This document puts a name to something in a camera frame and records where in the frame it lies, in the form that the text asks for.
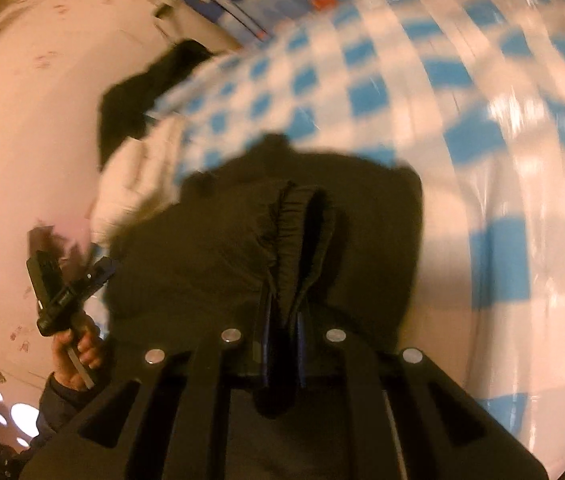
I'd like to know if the black garment at bed head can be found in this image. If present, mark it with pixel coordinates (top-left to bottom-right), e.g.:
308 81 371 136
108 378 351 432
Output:
97 39 213 170

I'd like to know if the person's left hand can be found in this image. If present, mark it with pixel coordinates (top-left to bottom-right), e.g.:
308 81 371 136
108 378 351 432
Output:
52 313 106 391

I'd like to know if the blue white checkered bed cover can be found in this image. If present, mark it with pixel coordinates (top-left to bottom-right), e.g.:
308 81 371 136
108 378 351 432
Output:
154 0 565 478

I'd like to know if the person's left forearm dark sleeve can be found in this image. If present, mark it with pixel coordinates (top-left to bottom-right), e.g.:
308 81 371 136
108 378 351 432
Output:
30 374 96 450

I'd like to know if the large black puffer jacket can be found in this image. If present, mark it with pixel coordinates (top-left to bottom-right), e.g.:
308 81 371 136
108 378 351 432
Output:
106 136 423 384

